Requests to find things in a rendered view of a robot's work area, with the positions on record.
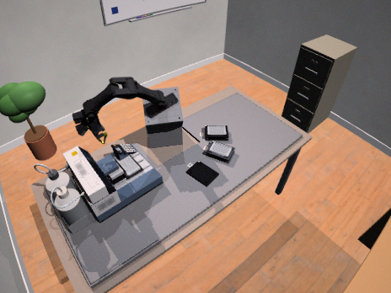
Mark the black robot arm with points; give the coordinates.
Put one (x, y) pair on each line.
(130, 89)

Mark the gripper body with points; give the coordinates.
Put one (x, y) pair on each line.
(100, 128)

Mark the white well plate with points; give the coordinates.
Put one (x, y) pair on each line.
(216, 147)
(216, 130)
(129, 165)

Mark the grey bottle with black cap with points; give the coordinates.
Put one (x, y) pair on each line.
(59, 179)

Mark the translucent grey bottle with cap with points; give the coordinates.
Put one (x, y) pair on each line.
(76, 210)

